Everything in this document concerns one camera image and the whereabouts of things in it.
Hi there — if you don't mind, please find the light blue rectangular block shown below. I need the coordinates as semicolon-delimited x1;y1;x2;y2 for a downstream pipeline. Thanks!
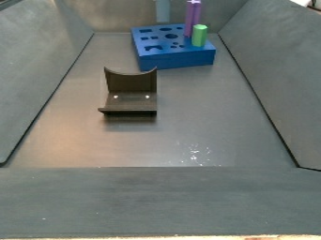
155;0;171;23

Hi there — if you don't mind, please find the black curved fixture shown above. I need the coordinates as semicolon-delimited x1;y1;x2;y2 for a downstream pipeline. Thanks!
98;68;157;115

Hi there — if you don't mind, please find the blue shape-sorting board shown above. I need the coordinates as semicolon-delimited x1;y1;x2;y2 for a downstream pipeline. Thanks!
131;23;215;71

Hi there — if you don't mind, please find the green hexagonal peg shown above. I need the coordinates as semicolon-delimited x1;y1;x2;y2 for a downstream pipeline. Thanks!
191;24;209;47

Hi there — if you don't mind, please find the purple star-shaped peg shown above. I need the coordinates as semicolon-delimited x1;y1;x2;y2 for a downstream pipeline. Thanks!
185;0;202;38

